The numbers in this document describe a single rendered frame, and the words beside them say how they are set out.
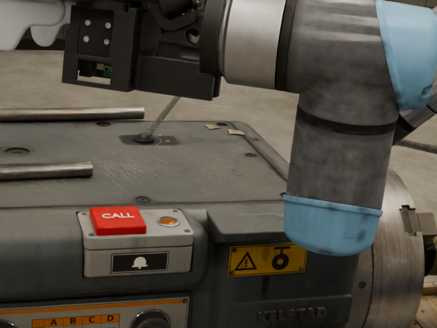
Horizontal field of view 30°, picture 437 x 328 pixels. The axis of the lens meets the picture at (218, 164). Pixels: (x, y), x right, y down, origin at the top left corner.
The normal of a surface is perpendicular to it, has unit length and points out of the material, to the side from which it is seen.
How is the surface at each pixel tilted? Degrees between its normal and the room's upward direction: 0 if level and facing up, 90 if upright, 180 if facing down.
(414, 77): 100
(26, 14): 82
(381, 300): 89
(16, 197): 0
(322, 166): 90
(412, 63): 83
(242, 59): 111
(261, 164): 0
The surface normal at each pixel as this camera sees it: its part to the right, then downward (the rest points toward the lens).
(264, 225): 0.10, -0.94
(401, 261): 0.30, -0.01
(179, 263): 0.29, 0.36
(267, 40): -0.17, 0.14
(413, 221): 0.27, -0.41
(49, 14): 0.07, 0.22
